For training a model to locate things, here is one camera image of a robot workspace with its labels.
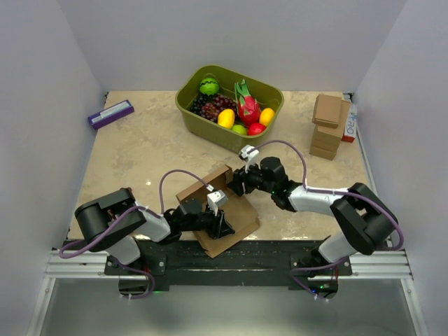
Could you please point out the yellow mango toy right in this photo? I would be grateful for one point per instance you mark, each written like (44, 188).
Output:
(266, 116)

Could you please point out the yellow mango toy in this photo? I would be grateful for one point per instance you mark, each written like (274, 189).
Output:
(266, 116)
(226, 118)

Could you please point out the white red printed box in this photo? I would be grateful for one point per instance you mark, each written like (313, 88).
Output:
(350, 130)

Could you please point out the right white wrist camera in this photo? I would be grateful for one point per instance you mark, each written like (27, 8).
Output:
(249, 155)

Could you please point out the dark purple grape bunch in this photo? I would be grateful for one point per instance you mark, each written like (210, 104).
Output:
(198, 105)

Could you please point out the pink dragon fruit toy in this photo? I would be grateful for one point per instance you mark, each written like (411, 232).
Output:
(248, 108)

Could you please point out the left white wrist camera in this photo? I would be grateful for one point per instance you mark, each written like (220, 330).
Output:
(215, 200)

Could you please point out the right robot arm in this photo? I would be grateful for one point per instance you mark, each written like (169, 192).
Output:
(365, 222)

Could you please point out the red grape bunch in bin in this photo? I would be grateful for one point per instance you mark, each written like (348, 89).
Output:
(218, 102)

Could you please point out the stack of folded cardboard boxes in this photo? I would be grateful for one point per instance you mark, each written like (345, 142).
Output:
(325, 141)

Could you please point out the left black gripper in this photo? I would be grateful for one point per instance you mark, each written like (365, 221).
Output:
(219, 227)

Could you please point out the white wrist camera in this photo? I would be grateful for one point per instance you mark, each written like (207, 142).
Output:
(215, 200)
(249, 155)

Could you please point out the olive green plastic bin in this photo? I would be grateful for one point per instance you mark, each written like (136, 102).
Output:
(266, 95)

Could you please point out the aluminium frame rail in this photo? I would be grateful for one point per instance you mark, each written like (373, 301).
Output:
(378, 298)

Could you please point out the green lime toy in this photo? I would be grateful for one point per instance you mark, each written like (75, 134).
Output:
(240, 129)

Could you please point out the red apple toy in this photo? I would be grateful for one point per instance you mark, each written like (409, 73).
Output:
(256, 129)

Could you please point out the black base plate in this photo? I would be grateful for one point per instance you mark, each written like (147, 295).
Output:
(248, 263)

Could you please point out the purple flat box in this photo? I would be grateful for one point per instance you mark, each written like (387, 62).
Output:
(110, 114)

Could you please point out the yellow mango toy left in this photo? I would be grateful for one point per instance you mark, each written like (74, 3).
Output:
(226, 118)

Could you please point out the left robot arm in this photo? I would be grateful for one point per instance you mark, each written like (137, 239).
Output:
(108, 222)

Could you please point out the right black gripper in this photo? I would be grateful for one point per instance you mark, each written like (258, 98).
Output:
(240, 177)

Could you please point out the brown cardboard paper box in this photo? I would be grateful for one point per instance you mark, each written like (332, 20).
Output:
(239, 213)

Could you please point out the top folded cardboard box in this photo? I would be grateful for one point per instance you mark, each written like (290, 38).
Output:
(327, 111)

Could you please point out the green watermelon toy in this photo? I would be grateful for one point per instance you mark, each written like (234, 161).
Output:
(209, 86)

